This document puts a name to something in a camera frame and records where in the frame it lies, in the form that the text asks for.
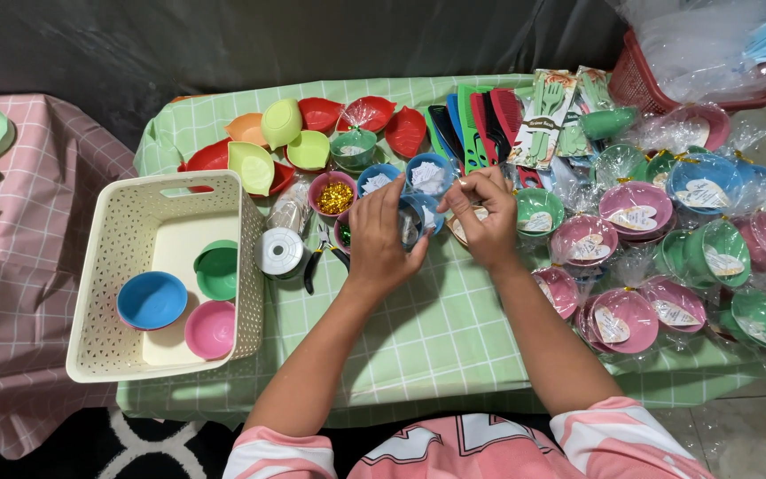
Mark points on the person's right hand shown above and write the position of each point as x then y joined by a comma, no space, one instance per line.
493,223

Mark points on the person's left hand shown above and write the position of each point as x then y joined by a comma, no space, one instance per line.
376,246

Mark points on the brown bowl with paper tags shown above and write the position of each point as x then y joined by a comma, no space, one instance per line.
463,229

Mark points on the pink bowl with green ties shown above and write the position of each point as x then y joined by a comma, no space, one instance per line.
343,234

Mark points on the blue bowl with paper tags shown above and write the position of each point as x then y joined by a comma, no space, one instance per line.
429,174
377,179

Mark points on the pink bowl with gold ties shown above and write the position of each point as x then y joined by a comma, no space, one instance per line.
333,195

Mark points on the bundle of clear plastic bags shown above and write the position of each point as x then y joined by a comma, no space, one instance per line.
290,207

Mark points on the silver ribbon spool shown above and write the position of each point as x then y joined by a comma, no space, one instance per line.
281,251

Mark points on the row of coloured plastic combs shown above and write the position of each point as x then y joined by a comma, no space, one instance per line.
473,130

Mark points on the green bowl with tied wrap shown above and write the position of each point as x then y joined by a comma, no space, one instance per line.
353,148

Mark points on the green checked tablecloth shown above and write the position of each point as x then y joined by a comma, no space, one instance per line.
436,332

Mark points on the green fork spoon packet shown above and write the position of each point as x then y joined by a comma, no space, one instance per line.
574,136
594,88
542,120

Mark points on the group of leaf-shaped plastic dishes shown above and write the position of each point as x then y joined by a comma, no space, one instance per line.
270,150

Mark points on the bare green plastic bowl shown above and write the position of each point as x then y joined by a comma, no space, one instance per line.
218,273

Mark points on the pile of wrapped plastic bowls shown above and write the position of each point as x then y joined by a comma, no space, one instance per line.
655,253

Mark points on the bare pink plastic bowl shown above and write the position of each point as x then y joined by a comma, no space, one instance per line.
211,330

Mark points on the cream perforated plastic basket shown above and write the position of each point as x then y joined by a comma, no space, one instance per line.
157,246

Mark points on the person's pink white shirt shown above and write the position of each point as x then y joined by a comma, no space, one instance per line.
469,452

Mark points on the bare blue plastic bowl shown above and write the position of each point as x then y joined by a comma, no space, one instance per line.
151,301

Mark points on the red basket with plastic bags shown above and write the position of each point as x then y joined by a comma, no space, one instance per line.
695,46

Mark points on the black and white rug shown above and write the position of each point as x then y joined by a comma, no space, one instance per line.
137,449

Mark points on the pink checked tablecloth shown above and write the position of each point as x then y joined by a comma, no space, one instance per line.
17,293

